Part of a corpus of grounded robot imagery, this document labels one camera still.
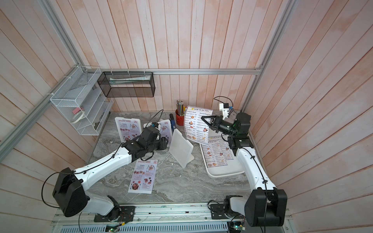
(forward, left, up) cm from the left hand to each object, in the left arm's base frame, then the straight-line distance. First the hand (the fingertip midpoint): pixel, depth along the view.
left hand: (165, 143), depth 82 cm
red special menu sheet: (-15, +14, -16) cm, 26 cm away
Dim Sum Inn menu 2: (+2, -33, -15) cm, 37 cm away
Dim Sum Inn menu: (0, -17, +14) cm, 22 cm away
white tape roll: (+12, +51, +9) cm, 53 cm away
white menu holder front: (-5, -9, +1) cm, 11 cm away
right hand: (+3, -19, +18) cm, 27 cm away
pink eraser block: (+14, +51, +13) cm, 55 cm away
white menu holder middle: (+10, +1, -2) cm, 11 cm away
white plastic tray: (-6, -44, -18) cm, 48 cm away
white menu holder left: (+13, +26, -3) cm, 29 cm away
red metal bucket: (+26, -8, -8) cm, 28 cm away
